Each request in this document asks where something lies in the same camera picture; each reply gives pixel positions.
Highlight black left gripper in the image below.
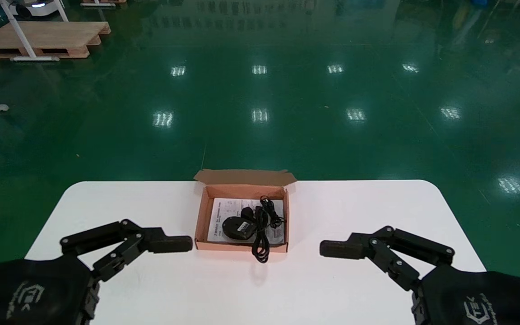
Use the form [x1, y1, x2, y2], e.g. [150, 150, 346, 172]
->
[0, 220, 193, 325]

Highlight black corded computer mouse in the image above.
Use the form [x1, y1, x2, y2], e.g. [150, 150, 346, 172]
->
[222, 195, 286, 241]

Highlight white printed instruction sheet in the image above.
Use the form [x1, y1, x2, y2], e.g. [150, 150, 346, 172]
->
[207, 198, 284, 244]

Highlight black power cable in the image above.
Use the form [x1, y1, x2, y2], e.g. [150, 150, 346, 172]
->
[241, 205, 272, 264]

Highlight white table frame legs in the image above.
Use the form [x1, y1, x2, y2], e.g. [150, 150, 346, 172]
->
[0, 0, 60, 111]

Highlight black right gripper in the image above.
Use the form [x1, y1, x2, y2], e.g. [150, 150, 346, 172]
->
[320, 226, 520, 325]

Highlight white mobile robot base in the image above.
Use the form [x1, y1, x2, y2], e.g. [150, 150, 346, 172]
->
[9, 0, 62, 17]

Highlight brown cardboard storage box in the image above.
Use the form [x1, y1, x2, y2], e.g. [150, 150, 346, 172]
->
[193, 169, 297, 252]

